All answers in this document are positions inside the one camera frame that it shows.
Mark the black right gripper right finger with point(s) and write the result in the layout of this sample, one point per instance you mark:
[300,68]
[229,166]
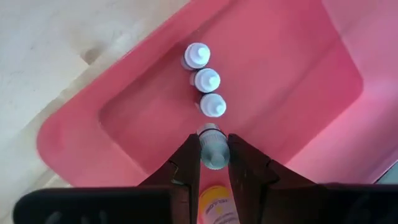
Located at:
[248,180]

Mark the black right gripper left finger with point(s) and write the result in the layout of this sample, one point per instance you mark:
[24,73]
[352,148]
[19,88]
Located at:
[183,177]

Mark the large yellow food coloring bottle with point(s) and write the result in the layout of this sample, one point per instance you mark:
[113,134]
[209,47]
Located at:
[217,205]

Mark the small red dropper bottle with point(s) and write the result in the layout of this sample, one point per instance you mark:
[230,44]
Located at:
[214,149]

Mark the small dark dropper bottle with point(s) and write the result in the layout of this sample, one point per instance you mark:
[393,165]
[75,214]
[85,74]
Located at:
[196,55]
[206,80]
[213,105]

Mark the pink plastic tray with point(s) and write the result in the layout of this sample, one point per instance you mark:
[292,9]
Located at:
[280,93]

